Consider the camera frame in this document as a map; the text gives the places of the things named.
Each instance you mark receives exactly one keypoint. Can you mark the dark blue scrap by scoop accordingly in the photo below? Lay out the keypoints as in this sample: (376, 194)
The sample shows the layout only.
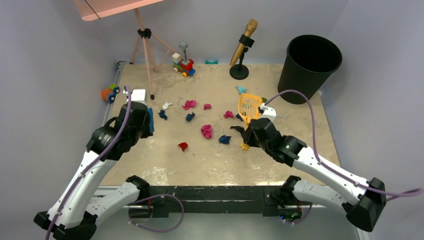
(239, 117)

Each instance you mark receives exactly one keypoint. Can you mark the toy block train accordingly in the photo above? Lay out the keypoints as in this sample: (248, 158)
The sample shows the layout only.
(181, 63)

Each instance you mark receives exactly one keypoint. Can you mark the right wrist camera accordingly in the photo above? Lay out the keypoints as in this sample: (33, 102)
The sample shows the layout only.
(267, 112)

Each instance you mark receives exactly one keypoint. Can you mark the blue hand brush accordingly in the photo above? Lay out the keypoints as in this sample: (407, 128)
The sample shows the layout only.
(151, 121)

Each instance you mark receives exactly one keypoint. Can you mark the dark blue scrap middle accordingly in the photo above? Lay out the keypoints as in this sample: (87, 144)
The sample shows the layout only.
(189, 117)

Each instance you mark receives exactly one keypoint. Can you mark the teal small block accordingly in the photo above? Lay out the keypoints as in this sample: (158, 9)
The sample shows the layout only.
(211, 62)

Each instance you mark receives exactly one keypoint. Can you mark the gold microphone on stand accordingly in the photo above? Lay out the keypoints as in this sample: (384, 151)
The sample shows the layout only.
(239, 71)

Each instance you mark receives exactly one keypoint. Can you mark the dark blue scrap lower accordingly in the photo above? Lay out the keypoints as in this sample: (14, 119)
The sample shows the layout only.
(224, 139)

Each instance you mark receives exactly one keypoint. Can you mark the orange green toy wheel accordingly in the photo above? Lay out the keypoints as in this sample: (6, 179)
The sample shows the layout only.
(109, 94)

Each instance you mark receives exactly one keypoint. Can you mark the black waste bin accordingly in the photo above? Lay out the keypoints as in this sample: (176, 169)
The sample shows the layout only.
(310, 60)

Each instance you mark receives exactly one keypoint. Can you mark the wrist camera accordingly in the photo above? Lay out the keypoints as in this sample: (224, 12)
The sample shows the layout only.
(267, 112)
(137, 95)

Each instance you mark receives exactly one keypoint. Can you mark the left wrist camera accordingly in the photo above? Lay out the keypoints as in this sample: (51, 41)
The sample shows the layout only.
(137, 95)

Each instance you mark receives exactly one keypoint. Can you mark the yellow slotted plastic scoop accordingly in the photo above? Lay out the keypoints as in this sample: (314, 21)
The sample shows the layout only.
(248, 107)

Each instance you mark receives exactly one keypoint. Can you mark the red paper scrap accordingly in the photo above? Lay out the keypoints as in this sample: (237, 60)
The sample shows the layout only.
(183, 146)

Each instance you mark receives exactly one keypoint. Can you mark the pink tripod stand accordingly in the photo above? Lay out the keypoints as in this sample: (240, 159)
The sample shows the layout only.
(91, 10)

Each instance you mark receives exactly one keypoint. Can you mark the black paper scrap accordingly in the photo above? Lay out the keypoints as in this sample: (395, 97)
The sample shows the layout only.
(239, 129)

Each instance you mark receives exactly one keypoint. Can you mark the dark blue scrap left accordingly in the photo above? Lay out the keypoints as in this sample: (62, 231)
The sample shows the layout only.
(162, 114)

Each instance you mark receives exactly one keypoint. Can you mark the small pink paper scrap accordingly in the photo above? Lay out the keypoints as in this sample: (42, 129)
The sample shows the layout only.
(207, 106)

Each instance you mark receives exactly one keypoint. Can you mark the large magenta paper scrap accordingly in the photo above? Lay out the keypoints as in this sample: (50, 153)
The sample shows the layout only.
(207, 131)

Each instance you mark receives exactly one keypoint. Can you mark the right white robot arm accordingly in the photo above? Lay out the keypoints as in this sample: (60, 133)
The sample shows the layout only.
(360, 199)

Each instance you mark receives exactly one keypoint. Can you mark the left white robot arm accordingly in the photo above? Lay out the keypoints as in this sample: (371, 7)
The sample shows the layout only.
(73, 216)

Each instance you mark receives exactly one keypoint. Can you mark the teal paper scrap upper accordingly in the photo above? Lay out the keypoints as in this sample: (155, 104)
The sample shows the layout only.
(241, 90)

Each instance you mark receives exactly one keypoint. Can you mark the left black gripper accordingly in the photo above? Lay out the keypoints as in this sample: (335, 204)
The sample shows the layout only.
(146, 132)

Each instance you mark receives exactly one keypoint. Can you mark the black base bar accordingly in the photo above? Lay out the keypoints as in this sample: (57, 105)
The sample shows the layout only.
(269, 201)

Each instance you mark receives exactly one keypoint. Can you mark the pink scrap near scoop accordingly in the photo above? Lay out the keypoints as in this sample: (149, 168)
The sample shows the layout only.
(228, 114)

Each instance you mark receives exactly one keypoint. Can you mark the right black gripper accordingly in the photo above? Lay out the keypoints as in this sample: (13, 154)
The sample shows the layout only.
(247, 136)

